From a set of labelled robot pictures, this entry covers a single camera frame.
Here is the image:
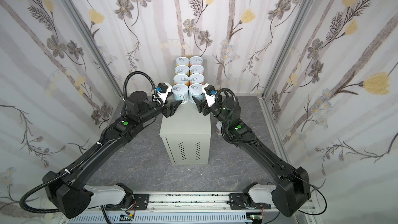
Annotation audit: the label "light blue can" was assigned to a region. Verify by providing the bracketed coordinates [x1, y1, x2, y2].
[172, 84, 189, 104]
[189, 84, 205, 104]

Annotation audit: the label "black corrugated left cable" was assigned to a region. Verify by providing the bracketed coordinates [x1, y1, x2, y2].
[19, 142, 103, 215]

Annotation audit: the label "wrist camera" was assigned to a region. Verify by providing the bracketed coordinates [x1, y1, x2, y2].
[152, 83, 172, 106]
[202, 84, 217, 107]

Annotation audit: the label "white can beside cabinet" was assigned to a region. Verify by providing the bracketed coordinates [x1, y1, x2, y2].
[216, 121, 222, 135]

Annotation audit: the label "pink label can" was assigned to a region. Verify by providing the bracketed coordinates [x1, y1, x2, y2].
[190, 56, 204, 66]

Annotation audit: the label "grey metal cabinet box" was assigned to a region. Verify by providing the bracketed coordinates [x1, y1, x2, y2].
[160, 100, 211, 165]

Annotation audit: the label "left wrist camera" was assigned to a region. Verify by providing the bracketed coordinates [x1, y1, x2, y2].
[152, 83, 172, 106]

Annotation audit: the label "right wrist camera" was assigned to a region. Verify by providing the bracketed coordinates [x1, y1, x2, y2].
[202, 84, 217, 107]

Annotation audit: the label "orange label can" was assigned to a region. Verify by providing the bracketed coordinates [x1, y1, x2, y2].
[173, 74, 190, 86]

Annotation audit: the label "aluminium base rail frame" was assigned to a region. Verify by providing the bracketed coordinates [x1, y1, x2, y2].
[57, 192, 320, 224]

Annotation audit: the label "green label can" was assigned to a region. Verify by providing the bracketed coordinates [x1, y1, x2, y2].
[175, 65, 190, 76]

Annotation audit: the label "yellow label can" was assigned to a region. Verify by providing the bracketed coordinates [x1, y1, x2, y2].
[175, 57, 190, 66]

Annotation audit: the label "white slotted cable duct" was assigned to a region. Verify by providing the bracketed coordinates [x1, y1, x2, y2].
[66, 213, 252, 224]

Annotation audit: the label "brown label can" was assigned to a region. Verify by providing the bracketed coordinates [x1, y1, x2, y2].
[190, 64, 204, 75]

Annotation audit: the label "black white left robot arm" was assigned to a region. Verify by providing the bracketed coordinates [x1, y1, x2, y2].
[45, 91, 182, 219]

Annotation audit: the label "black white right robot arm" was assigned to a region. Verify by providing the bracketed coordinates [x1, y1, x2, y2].
[193, 96, 311, 217]

